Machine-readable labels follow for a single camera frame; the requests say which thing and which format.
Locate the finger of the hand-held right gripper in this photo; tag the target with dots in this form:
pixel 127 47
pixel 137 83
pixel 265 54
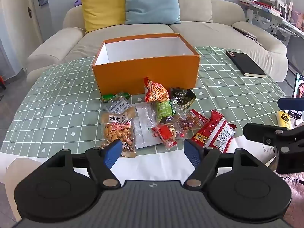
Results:
pixel 258 131
pixel 289 103

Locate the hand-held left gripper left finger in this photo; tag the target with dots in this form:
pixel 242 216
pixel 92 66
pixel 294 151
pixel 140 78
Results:
pixel 113 153

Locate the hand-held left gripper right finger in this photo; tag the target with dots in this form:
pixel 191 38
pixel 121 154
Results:
pixel 192 154

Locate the peanut packet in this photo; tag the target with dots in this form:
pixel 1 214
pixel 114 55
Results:
pixel 116 133

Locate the large red packet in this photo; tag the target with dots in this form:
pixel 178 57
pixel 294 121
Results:
pixel 213 133

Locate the green raisin packet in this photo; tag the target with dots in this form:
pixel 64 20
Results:
pixel 163 109

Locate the orange cardboard box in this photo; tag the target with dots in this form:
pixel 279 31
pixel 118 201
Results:
pixel 147 71

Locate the yellow packet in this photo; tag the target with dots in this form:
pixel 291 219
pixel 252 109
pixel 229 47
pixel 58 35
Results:
pixel 283 119

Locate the smartphone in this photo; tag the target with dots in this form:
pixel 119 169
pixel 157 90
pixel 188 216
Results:
pixel 299 85

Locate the pink fluffy rug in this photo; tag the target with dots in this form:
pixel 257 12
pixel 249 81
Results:
pixel 296 187

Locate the clear packet of dried meat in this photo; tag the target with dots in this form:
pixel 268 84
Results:
pixel 180 124

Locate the small red packet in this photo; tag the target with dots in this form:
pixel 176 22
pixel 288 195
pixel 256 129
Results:
pixel 163 133

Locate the clear packet with red label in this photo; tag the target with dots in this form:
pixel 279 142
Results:
pixel 198 118

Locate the long white packet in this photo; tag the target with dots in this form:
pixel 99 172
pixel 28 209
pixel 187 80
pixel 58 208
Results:
pixel 142 123

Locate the clear packet of white candies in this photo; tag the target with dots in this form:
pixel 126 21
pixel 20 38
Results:
pixel 118 106

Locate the black notebook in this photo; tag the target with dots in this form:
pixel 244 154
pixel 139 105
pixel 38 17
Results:
pixel 247 64

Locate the dark green shiny packet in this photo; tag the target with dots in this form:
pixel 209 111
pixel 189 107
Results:
pixel 182 96

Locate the red stick snack bag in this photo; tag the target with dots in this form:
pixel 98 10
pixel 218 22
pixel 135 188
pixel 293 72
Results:
pixel 156 92

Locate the green checked tablecloth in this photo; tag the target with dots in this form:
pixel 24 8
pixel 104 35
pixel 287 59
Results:
pixel 59 99

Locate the white study desk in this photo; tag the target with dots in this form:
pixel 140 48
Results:
pixel 273 21

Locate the stack of books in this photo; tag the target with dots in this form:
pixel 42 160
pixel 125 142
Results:
pixel 257 4

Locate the beige sofa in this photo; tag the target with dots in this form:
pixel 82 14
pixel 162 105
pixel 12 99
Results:
pixel 213 30

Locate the red plastic stool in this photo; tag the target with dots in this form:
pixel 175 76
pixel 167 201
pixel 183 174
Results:
pixel 2 82

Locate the beige pillow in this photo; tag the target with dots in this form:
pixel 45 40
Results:
pixel 194 4

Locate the yellow pillow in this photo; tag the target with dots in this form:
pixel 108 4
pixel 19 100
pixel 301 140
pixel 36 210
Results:
pixel 102 7

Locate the white door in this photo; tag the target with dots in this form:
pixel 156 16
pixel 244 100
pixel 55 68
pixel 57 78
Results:
pixel 29 26

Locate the purple toy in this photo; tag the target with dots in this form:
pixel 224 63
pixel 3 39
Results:
pixel 78 2

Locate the light blue pillow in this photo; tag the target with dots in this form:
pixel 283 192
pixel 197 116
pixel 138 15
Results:
pixel 152 2

